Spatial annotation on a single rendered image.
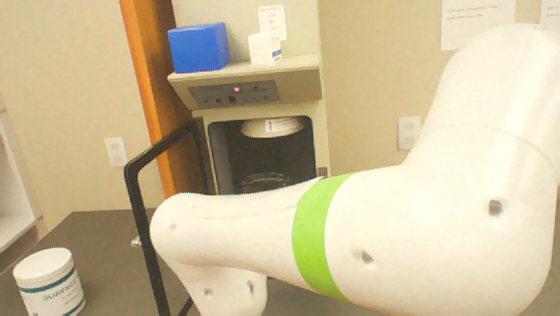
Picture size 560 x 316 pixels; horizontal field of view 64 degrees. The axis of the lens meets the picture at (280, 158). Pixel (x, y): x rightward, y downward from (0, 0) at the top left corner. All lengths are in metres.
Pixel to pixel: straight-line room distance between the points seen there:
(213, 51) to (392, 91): 0.73
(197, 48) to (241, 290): 0.51
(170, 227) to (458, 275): 0.41
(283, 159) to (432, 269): 1.09
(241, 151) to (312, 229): 0.93
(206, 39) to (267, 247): 0.60
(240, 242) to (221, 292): 0.20
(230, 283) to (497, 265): 0.44
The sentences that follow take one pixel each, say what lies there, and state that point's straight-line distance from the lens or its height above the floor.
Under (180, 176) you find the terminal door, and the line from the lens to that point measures 1.02.
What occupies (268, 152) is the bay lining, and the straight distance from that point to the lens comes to 1.35.
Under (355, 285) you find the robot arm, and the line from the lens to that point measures 0.35.
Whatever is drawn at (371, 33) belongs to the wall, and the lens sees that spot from 1.46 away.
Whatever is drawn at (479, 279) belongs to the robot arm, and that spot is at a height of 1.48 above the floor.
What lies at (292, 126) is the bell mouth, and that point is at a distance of 1.11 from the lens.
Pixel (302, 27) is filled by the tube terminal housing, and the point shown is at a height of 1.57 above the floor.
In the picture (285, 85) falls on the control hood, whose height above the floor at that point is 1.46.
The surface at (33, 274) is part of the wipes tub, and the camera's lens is 1.23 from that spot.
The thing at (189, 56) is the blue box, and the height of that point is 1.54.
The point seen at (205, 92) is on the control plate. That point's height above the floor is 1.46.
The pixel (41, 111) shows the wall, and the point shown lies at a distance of 1.83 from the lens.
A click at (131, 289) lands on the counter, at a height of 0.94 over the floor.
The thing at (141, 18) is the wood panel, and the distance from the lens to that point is 1.04.
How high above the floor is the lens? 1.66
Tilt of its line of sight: 21 degrees down
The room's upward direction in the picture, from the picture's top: 7 degrees counter-clockwise
